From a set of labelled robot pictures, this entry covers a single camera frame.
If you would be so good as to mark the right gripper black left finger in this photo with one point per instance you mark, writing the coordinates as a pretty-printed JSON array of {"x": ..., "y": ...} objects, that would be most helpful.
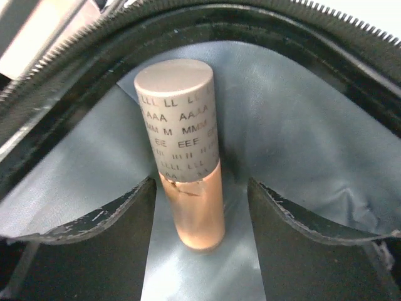
[{"x": 99, "y": 256}]

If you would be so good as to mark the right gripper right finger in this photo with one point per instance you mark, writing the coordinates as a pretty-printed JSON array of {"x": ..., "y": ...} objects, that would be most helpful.
[{"x": 304, "y": 256}]

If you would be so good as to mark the pink teal cartoon suitcase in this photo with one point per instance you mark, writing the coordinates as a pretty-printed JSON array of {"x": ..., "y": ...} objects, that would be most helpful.
[{"x": 307, "y": 101}]

